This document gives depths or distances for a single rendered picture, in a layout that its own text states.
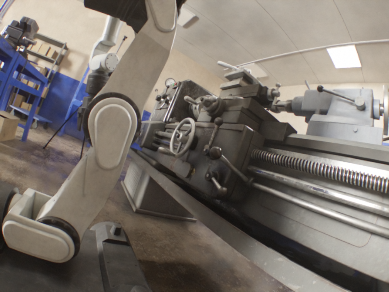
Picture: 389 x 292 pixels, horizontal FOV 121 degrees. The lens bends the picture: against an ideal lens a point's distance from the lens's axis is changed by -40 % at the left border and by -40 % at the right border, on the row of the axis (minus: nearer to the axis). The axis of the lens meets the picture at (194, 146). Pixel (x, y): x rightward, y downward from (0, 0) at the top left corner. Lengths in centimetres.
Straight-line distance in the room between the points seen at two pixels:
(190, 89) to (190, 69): 395
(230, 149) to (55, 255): 66
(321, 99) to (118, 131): 87
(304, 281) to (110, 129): 56
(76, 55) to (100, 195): 488
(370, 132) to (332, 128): 16
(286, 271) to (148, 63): 62
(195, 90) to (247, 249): 160
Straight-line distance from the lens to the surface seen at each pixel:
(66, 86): 505
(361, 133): 77
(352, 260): 64
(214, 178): 65
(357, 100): 84
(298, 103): 104
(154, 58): 48
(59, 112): 502
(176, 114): 177
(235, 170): 63
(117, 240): 77
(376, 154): 64
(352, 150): 65
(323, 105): 95
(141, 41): 48
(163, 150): 82
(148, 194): 163
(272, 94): 85
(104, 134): 40
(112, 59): 69
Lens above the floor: 62
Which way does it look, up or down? 4 degrees up
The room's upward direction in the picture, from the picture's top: 21 degrees clockwise
